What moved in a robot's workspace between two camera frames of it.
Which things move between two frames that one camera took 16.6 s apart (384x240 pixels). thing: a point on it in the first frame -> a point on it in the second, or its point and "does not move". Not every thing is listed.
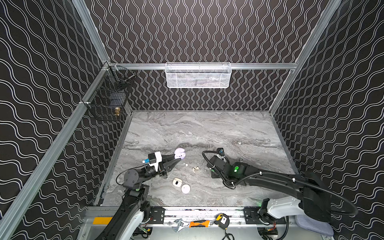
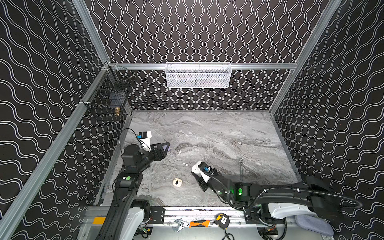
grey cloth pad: [306, 222] does not move
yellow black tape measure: [222, 220] does not move
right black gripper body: [213, 162] -> [202, 179]
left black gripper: [163, 167] -> [156, 151]
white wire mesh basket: [198, 75] does not move
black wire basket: [108, 98] does not move
